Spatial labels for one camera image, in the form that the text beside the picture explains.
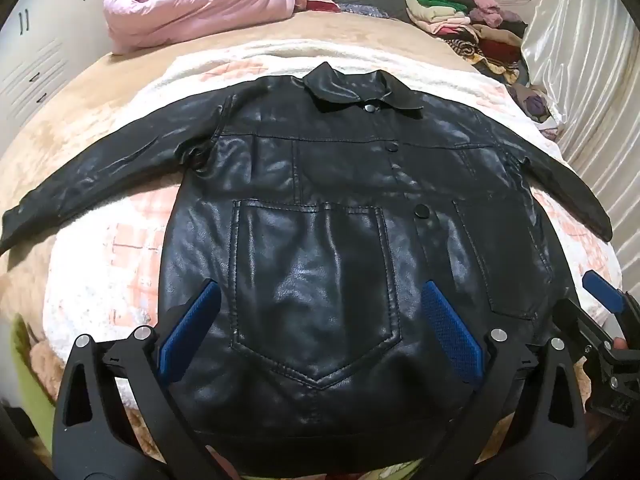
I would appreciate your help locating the black leather jacket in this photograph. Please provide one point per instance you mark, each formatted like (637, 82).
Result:
(310, 260)

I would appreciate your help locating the person's right hand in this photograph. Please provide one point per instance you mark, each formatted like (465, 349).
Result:
(620, 344)

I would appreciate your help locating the green cloth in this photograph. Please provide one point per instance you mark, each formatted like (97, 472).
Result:
(30, 375)

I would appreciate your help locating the pile of folded clothes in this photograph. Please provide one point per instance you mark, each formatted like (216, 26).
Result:
(460, 25)

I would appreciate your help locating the bag of mixed cloths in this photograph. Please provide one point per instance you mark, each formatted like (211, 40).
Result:
(537, 102)

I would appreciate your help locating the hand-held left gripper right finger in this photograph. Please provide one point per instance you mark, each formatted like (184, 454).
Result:
(450, 327)

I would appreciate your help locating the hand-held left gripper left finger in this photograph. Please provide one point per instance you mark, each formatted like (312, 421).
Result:
(191, 321)

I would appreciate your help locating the pink quilt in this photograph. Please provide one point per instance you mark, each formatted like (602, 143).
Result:
(190, 0)

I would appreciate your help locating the white wardrobe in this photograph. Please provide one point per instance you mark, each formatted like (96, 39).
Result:
(45, 45)

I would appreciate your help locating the red striped cloth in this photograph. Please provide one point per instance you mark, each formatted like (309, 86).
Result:
(322, 6)

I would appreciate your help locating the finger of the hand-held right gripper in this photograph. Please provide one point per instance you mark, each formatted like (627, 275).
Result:
(582, 322)
(602, 287)

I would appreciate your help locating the white orange printed blanket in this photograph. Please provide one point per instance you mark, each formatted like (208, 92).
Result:
(90, 280)

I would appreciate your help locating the blue floral cloth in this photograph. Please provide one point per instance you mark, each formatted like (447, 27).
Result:
(365, 10)

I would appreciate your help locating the white curtain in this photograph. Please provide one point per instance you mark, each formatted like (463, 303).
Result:
(580, 60)

